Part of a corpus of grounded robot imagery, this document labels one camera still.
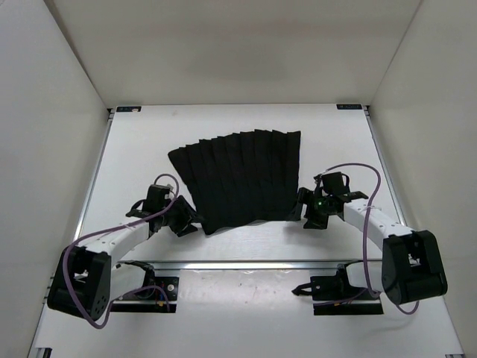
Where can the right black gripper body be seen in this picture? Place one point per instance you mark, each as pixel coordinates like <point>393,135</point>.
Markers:
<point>318,210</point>

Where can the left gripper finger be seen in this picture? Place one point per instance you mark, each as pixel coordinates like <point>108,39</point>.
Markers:
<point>183,229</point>
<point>188,211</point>

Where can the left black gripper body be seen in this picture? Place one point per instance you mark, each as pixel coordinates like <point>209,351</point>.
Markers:
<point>176,218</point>

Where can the black pleated skirt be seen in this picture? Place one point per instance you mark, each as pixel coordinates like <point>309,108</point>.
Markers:
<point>241,178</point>

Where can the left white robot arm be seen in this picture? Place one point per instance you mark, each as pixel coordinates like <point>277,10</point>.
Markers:
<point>92,273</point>

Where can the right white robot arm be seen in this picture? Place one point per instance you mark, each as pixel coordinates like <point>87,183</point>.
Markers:
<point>398,261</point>

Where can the right blue corner label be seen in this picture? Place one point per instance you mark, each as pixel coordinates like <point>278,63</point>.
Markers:
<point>349,106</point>

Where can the blue corner label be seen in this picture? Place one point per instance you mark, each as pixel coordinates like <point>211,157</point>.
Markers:
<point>349,106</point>
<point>128,109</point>

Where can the left blue corner label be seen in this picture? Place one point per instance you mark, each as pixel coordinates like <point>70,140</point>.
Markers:
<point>128,109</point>

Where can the aluminium front rail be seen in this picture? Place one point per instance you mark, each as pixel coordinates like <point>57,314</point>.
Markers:
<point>249,265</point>

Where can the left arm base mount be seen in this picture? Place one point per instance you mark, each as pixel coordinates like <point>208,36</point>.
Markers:
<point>138,287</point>

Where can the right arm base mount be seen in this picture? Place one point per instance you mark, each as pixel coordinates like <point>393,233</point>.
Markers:
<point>334,295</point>

